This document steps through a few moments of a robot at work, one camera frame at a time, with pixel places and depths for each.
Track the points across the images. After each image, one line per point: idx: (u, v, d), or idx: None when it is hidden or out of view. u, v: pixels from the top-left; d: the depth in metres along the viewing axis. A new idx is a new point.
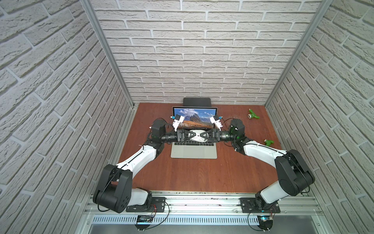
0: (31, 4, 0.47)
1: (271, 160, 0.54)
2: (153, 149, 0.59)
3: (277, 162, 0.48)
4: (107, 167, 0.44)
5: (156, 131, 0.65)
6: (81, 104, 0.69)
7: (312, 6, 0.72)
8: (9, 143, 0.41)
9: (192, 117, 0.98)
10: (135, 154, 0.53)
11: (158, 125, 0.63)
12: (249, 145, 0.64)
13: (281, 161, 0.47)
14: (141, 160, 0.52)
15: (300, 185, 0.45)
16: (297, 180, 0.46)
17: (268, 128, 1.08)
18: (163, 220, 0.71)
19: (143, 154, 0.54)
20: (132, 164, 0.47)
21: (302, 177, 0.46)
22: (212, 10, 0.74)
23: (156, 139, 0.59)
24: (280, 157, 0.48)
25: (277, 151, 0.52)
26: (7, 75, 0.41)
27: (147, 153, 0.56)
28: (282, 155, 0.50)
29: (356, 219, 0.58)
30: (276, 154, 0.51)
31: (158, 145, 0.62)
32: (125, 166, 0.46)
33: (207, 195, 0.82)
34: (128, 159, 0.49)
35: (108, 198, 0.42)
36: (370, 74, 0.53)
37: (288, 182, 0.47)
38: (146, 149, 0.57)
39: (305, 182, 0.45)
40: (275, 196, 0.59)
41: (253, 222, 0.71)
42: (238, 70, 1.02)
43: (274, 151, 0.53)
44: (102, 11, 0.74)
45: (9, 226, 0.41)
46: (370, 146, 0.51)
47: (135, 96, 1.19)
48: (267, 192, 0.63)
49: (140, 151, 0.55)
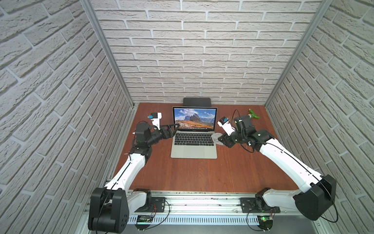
0: (31, 4, 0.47)
1: (298, 177, 0.45)
2: (140, 157, 0.56)
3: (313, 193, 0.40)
4: (96, 191, 0.41)
5: (140, 136, 0.61)
6: (81, 104, 0.69)
7: (312, 6, 0.72)
8: (8, 143, 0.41)
9: (192, 117, 0.98)
10: (123, 168, 0.50)
11: (142, 128, 0.60)
12: (270, 149, 0.51)
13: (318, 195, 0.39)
14: (131, 172, 0.49)
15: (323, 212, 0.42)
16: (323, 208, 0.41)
17: (269, 128, 1.08)
18: (163, 219, 0.71)
19: (132, 165, 0.52)
20: (121, 180, 0.45)
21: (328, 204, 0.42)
22: (212, 10, 0.74)
23: (142, 144, 0.65)
24: (316, 188, 0.40)
25: (310, 174, 0.43)
26: (7, 75, 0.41)
27: (135, 164, 0.52)
28: (316, 182, 0.41)
29: (356, 219, 0.58)
30: (310, 178, 0.42)
31: (144, 151, 0.59)
32: (115, 185, 0.43)
33: (207, 195, 0.82)
34: (117, 176, 0.46)
35: (106, 221, 0.40)
36: (370, 74, 0.53)
37: (312, 210, 0.42)
38: (134, 159, 0.54)
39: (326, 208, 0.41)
40: (279, 203, 0.58)
41: (253, 222, 0.71)
42: (238, 70, 1.02)
43: (308, 172, 0.43)
44: (102, 11, 0.74)
45: (9, 226, 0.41)
46: (370, 146, 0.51)
47: (135, 95, 1.19)
48: (271, 198, 0.62)
49: (127, 163, 0.52)
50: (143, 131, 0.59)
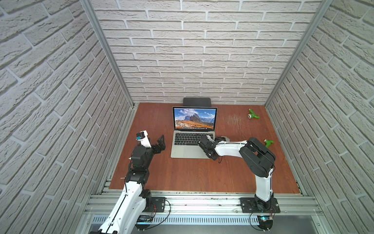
0: (31, 4, 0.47)
1: (237, 151, 0.60)
2: (136, 186, 0.54)
3: (241, 152, 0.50)
4: None
5: (137, 161, 0.59)
6: (81, 104, 0.69)
7: (311, 6, 0.72)
8: (8, 143, 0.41)
9: (192, 117, 0.98)
10: (119, 203, 0.48)
11: (139, 154, 0.58)
12: (219, 145, 0.70)
13: (243, 150, 0.53)
14: (127, 207, 0.48)
15: (266, 166, 0.51)
16: (262, 162, 0.52)
17: (269, 128, 1.08)
18: (163, 220, 0.71)
19: (128, 198, 0.50)
20: (117, 219, 0.44)
21: (266, 158, 0.53)
22: (212, 10, 0.74)
23: (140, 168, 0.64)
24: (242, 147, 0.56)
25: (240, 143, 0.59)
26: (7, 75, 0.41)
27: (131, 195, 0.51)
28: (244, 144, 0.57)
29: (356, 219, 0.58)
30: (240, 145, 0.58)
31: (141, 176, 0.58)
32: (111, 227, 0.42)
33: (207, 195, 0.82)
34: (112, 214, 0.45)
35: None
36: (370, 74, 0.53)
37: (256, 166, 0.53)
38: (129, 190, 0.53)
39: (269, 162, 0.52)
40: (267, 190, 0.60)
41: (254, 222, 0.71)
42: (238, 69, 1.01)
43: (238, 143, 0.61)
44: (102, 11, 0.74)
45: (9, 226, 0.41)
46: (370, 146, 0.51)
47: (135, 95, 1.19)
48: (259, 190, 0.65)
49: (123, 195, 0.51)
50: (140, 157, 0.58)
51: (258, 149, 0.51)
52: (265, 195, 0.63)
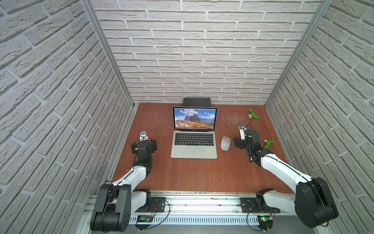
0: (31, 4, 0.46)
1: (289, 180, 0.49)
2: (142, 167, 0.61)
3: (298, 188, 0.44)
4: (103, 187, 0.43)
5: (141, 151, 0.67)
6: (81, 104, 0.69)
7: (311, 6, 0.72)
8: (8, 143, 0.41)
9: (192, 117, 0.98)
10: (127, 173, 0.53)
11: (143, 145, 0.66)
12: (269, 158, 0.59)
13: (303, 188, 0.42)
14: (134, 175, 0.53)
15: (321, 217, 0.41)
16: (318, 210, 0.41)
17: (269, 128, 1.08)
18: (163, 219, 0.71)
19: (135, 171, 0.56)
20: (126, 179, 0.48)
21: (324, 209, 0.42)
22: (212, 10, 0.74)
23: (144, 160, 0.70)
24: (304, 185, 0.43)
25: (301, 175, 0.47)
26: (7, 75, 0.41)
27: (138, 171, 0.57)
28: (305, 181, 0.45)
29: (356, 219, 0.58)
30: (299, 179, 0.46)
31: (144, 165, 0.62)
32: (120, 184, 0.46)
33: (207, 195, 0.82)
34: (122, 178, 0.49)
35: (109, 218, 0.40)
36: (370, 74, 0.53)
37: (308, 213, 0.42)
38: (137, 168, 0.58)
39: (325, 214, 0.41)
40: (279, 204, 0.57)
41: (253, 222, 0.71)
42: (238, 69, 1.01)
43: (298, 174, 0.48)
44: (102, 11, 0.74)
45: (9, 226, 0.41)
46: (370, 146, 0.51)
47: (135, 95, 1.19)
48: (271, 198, 0.62)
49: (130, 170, 0.56)
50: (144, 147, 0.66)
51: (319, 196, 0.46)
52: (272, 203, 0.62)
